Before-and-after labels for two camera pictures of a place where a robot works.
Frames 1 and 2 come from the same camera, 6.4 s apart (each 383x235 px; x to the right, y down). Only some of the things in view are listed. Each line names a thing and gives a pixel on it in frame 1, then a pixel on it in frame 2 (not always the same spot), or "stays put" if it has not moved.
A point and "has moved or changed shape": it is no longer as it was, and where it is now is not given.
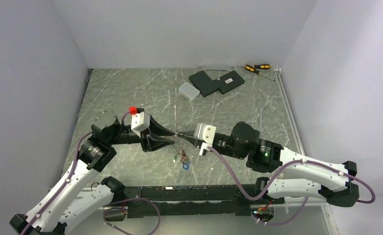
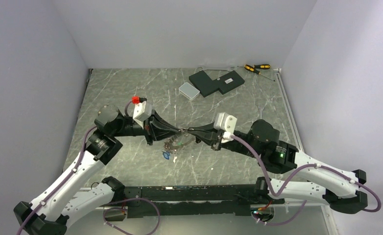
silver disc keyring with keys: x=180 y=154 has moved or changed shape
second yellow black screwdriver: x=260 y=66 stays put
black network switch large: x=203 y=82 stays put
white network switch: x=188 y=91 stays put
